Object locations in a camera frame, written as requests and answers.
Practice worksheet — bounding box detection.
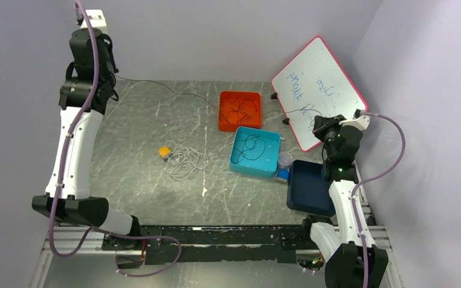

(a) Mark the pink framed whiteboard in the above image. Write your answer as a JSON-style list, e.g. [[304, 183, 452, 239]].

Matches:
[[271, 36, 368, 152]]

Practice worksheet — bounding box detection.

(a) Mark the yellow grey block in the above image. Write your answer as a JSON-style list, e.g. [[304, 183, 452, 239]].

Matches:
[[158, 146, 172, 159]]

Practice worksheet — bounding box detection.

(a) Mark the blue white block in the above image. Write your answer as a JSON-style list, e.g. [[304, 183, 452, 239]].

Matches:
[[276, 169, 289, 183]]

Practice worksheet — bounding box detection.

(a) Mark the white cable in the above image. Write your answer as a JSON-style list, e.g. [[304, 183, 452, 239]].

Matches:
[[154, 139, 211, 183]]

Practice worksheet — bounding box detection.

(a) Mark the light blue square tray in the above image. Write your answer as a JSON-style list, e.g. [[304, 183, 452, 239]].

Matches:
[[229, 127, 281, 178]]

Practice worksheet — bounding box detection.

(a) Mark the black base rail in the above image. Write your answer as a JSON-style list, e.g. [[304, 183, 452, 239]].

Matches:
[[101, 224, 324, 267]]

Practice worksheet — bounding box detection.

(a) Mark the aluminium frame rail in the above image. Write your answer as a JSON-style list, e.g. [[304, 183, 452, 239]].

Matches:
[[29, 224, 404, 288]]

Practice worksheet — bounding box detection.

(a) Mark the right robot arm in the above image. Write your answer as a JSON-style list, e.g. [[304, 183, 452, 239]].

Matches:
[[300, 115, 389, 287]]

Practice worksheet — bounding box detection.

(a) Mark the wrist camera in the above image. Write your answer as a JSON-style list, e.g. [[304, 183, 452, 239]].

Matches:
[[339, 109, 370, 131], [86, 10, 108, 34]]

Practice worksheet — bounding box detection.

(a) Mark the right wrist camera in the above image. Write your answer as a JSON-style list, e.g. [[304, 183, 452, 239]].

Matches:
[[339, 109, 370, 131]]

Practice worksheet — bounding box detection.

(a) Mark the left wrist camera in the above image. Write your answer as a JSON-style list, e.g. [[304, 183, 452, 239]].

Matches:
[[86, 10, 108, 34]]

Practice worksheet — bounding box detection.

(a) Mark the dark blue square tray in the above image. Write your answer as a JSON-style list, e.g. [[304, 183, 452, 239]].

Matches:
[[286, 160, 336, 217]]

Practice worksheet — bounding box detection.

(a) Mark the orange square tray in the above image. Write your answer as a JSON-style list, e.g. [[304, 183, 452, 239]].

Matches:
[[217, 91, 262, 132]]

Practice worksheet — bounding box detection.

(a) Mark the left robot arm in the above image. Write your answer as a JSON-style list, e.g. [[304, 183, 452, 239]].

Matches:
[[32, 28, 142, 250]]

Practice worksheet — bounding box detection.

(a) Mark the black cable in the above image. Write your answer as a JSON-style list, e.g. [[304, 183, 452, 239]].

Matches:
[[232, 135, 273, 164]]

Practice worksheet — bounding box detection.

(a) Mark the clear plastic cup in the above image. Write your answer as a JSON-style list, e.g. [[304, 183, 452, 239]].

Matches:
[[277, 152, 294, 170]]

